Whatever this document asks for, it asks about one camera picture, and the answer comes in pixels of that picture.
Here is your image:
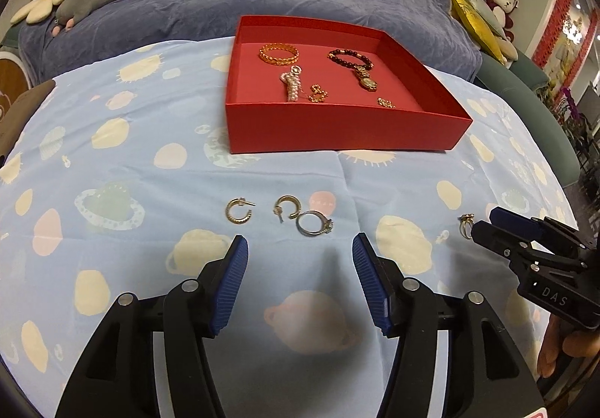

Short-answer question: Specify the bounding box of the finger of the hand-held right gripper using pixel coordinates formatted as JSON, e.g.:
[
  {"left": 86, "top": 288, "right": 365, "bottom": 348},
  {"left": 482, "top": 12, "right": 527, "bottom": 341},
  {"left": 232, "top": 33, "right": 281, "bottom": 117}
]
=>
[
  {"left": 471, "top": 220, "right": 536, "bottom": 267},
  {"left": 489, "top": 207, "right": 585, "bottom": 251}
]

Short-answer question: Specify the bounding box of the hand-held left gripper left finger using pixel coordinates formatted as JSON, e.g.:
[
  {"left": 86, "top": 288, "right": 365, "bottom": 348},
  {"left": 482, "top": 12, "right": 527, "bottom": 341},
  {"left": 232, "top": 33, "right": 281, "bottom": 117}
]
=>
[{"left": 55, "top": 234, "right": 249, "bottom": 418}]

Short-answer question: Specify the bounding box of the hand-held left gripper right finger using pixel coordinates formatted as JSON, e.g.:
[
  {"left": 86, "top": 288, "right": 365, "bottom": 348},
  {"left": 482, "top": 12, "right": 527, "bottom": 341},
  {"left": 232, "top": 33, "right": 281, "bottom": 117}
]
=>
[{"left": 351, "top": 232, "right": 545, "bottom": 418}]

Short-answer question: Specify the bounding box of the gold hoop earring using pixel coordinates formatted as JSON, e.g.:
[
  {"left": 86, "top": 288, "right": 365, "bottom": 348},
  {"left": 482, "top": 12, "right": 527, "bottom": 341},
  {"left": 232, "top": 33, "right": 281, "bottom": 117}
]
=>
[
  {"left": 273, "top": 195, "right": 301, "bottom": 225},
  {"left": 225, "top": 197, "right": 257, "bottom": 226}
]

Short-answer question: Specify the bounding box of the silver gemstone ring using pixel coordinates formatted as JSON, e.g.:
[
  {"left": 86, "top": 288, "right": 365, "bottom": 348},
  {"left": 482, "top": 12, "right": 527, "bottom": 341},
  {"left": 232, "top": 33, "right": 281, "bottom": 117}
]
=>
[{"left": 295, "top": 210, "right": 335, "bottom": 237}]

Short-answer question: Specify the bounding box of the red cardboard box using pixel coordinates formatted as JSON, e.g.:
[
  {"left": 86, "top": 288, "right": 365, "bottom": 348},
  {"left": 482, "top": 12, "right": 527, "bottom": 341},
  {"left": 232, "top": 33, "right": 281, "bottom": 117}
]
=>
[{"left": 224, "top": 14, "right": 473, "bottom": 154}]

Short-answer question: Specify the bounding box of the gold chain bracelet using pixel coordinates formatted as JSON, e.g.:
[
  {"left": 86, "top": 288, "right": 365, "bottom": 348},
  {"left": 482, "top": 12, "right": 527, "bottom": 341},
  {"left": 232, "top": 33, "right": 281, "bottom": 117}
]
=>
[{"left": 306, "top": 83, "right": 332, "bottom": 104}]

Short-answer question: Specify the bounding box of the pearl bracelet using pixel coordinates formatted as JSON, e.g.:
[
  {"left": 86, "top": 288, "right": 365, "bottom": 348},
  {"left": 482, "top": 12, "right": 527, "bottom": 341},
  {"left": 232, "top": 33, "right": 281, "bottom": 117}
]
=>
[{"left": 279, "top": 66, "right": 303, "bottom": 103}]

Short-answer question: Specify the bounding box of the black beaded bracelet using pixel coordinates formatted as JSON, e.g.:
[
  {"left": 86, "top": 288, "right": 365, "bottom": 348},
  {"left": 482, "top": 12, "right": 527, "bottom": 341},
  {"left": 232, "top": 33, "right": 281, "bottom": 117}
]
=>
[{"left": 327, "top": 48, "right": 378, "bottom": 73}]

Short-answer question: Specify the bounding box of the gold braided bangle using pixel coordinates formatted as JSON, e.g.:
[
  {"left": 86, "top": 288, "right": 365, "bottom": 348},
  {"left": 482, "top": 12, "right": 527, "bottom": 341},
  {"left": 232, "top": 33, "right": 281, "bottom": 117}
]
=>
[{"left": 259, "top": 43, "right": 300, "bottom": 67}]

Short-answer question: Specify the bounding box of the person's right hand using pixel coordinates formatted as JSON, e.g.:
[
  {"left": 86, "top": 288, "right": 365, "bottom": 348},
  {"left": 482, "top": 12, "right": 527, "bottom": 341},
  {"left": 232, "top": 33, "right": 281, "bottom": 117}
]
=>
[{"left": 537, "top": 315, "right": 600, "bottom": 378}]

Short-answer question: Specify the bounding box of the green sofa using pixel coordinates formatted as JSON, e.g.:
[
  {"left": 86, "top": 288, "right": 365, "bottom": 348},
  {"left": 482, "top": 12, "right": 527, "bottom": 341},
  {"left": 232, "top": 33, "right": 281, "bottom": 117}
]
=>
[{"left": 429, "top": 0, "right": 583, "bottom": 187}]

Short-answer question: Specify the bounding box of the pink flower plant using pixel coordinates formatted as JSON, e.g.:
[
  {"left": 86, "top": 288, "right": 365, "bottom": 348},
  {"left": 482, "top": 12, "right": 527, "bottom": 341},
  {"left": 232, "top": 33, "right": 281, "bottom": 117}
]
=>
[{"left": 547, "top": 84, "right": 592, "bottom": 135}]

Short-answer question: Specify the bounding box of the blue planet print tablecloth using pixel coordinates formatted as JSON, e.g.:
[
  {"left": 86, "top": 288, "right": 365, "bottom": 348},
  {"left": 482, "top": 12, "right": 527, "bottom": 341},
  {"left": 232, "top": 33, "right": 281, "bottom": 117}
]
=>
[{"left": 0, "top": 37, "right": 585, "bottom": 418}]

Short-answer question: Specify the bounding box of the cream plush toy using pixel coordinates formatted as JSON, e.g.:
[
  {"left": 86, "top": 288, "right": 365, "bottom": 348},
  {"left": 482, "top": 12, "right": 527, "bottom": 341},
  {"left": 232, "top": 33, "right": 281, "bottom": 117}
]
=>
[{"left": 497, "top": 38, "right": 519, "bottom": 61}]

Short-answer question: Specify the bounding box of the gold cushion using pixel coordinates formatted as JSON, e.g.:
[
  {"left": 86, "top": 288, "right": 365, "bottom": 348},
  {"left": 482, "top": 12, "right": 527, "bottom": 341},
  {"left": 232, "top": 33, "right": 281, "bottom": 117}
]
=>
[{"left": 449, "top": 0, "right": 508, "bottom": 67}]

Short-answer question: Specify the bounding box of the red monkey plush toy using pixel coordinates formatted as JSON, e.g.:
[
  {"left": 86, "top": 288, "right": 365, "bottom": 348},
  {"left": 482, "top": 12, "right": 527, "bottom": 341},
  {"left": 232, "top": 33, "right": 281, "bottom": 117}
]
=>
[{"left": 482, "top": 0, "right": 521, "bottom": 43}]

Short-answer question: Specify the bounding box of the grey-green cushion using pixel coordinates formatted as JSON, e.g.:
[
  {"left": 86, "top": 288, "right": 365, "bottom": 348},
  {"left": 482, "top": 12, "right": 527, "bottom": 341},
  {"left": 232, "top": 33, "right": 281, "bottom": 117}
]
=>
[{"left": 454, "top": 0, "right": 505, "bottom": 33}]

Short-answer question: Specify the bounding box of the brown cushion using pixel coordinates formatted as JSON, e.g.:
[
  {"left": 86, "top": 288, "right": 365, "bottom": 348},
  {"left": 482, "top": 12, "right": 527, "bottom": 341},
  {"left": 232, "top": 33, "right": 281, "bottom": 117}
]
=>
[{"left": 0, "top": 81, "right": 57, "bottom": 157}]

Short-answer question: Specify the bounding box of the white round wooden-faced appliance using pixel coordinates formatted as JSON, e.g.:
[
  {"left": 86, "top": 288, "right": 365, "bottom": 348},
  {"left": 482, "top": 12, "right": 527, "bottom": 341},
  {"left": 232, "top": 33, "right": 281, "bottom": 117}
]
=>
[{"left": 0, "top": 50, "right": 35, "bottom": 124}]

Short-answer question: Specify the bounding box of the flower-shaped pillow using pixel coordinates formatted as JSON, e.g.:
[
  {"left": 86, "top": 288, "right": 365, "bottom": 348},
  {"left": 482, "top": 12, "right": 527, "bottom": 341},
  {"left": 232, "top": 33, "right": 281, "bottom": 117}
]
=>
[{"left": 10, "top": 0, "right": 90, "bottom": 24}]

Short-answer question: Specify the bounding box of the red wall decoration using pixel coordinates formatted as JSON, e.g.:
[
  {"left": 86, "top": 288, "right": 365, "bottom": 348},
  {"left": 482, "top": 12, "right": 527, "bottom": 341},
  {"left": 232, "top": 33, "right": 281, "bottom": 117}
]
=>
[{"left": 534, "top": 0, "right": 578, "bottom": 68}]

